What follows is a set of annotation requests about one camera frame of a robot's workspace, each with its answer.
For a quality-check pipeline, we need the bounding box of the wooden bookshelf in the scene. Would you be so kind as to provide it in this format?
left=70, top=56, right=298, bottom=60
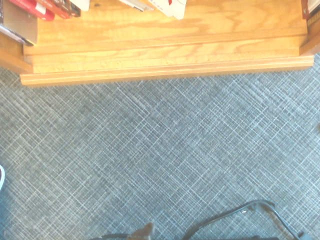
left=0, top=0, right=320, bottom=87

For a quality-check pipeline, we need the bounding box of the plain white cover book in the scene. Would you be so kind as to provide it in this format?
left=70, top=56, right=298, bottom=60
left=69, top=0, right=91, bottom=12

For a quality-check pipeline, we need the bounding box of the thin grey white book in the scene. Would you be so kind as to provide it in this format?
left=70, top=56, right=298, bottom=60
left=119, top=0, right=155, bottom=13

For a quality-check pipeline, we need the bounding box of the black white cover book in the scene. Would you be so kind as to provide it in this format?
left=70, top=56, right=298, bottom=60
left=300, top=0, right=320, bottom=34

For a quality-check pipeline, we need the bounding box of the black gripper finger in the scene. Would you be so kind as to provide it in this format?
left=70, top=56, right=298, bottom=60
left=131, top=221, right=154, bottom=240

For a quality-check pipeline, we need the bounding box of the beige grey cover book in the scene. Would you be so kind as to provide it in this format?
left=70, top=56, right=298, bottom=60
left=0, top=0, right=39, bottom=47

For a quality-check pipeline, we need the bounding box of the dark red book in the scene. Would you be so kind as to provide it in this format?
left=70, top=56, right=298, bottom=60
left=36, top=0, right=82, bottom=20

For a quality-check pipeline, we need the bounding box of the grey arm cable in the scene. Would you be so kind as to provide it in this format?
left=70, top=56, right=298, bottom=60
left=181, top=199, right=312, bottom=240

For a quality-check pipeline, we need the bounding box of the white curved tube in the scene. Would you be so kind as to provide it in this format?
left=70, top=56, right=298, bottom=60
left=0, top=164, right=6, bottom=192

